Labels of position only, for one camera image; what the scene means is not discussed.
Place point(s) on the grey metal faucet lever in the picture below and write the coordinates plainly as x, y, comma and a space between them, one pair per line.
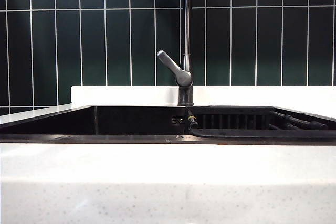
172, 66

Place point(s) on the grey metal faucet spout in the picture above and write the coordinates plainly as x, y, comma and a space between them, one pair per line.
187, 24

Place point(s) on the black kitchen sink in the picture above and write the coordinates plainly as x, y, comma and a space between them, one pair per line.
78, 121

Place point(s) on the black slatted drain rack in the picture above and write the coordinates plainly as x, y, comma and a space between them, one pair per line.
249, 132

